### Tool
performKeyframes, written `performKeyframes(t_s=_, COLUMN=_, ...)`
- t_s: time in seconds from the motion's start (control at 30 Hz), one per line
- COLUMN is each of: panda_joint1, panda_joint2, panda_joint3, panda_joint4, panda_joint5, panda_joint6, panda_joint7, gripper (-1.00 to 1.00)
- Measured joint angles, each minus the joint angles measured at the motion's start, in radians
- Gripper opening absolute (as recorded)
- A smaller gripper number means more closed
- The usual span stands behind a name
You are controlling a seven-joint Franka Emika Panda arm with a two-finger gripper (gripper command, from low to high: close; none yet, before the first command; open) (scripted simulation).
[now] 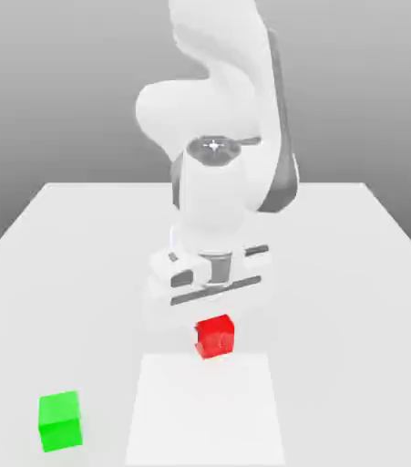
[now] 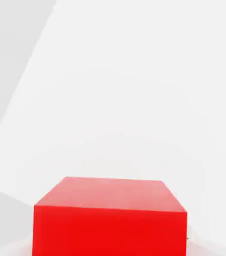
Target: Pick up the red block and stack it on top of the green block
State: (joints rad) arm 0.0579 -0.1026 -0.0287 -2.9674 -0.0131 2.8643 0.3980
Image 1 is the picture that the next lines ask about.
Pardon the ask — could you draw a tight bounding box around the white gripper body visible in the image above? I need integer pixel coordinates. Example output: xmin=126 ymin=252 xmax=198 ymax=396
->
xmin=148 ymin=270 xmax=269 ymax=312

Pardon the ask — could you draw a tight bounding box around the small red cube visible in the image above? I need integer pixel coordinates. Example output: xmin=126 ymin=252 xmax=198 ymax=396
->
xmin=193 ymin=314 xmax=235 ymax=361

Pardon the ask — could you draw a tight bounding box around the small green cube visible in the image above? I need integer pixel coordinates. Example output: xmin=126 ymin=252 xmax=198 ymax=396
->
xmin=37 ymin=390 xmax=83 ymax=453

